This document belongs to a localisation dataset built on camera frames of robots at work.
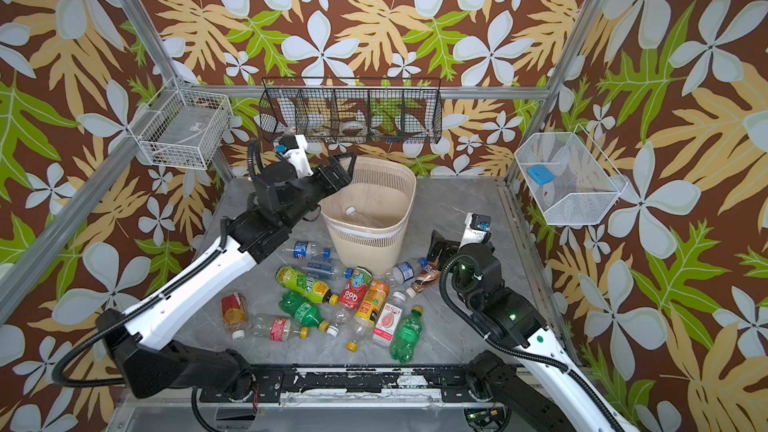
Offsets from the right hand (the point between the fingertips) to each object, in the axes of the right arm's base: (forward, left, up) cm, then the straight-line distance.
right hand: (447, 235), depth 70 cm
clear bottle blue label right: (+2, +8, -23) cm, 24 cm away
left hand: (+11, +24, +15) cm, 30 cm away
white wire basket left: (+34, +73, +7) cm, 81 cm away
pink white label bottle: (-12, +14, -24) cm, 30 cm away
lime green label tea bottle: (-3, +35, -22) cm, 41 cm away
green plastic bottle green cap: (-16, +9, -25) cm, 31 cm away
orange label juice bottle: (-7, +18, -24) cm, 31 cm away
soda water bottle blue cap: (+4, +33, -24) cm, 41 cm away
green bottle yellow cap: (-9, +37, -23) cm, 45 cm away
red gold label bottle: (-10, +56, -24) cm, 62 cm away
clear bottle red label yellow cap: (-14, +44, -23) cm, 51 cm away
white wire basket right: (+18, -39, -1) cm, 43 cm away
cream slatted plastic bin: (+19, +20, -19) cm, 34 cm away
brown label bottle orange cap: (+1, +2, -24) cm, 24 cm away
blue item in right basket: (+23, -32, -3) cm, 39 cm away
